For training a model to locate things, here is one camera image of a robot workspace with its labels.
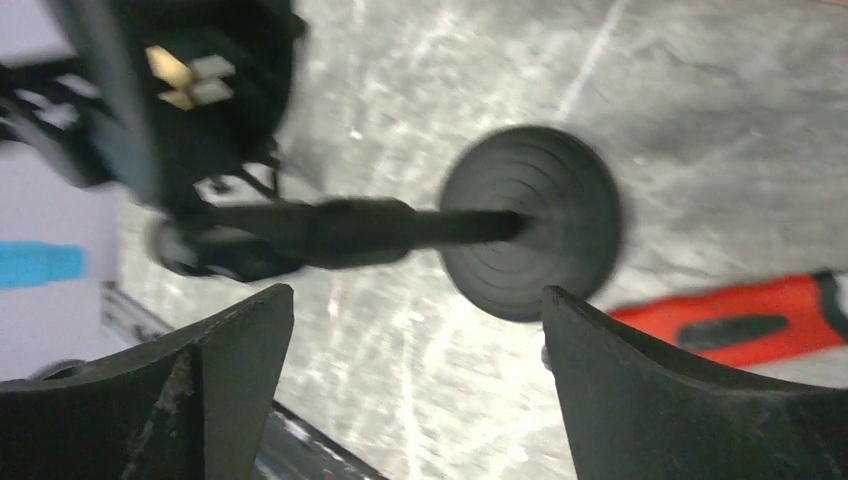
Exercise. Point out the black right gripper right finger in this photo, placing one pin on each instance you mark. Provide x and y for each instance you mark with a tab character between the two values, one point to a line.
635	407

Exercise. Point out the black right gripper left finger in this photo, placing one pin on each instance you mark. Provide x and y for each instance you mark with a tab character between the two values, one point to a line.
191	404

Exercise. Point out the blue microphone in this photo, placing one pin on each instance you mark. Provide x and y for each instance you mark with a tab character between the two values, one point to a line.
26	264

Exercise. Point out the black shock mount desk stand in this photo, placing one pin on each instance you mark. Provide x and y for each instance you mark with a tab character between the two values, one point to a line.
191	92

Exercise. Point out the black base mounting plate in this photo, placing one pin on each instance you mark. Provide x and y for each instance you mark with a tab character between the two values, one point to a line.
293	449

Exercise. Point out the red handled adjustable wrench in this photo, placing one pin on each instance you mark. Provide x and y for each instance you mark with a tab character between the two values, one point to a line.
750	324

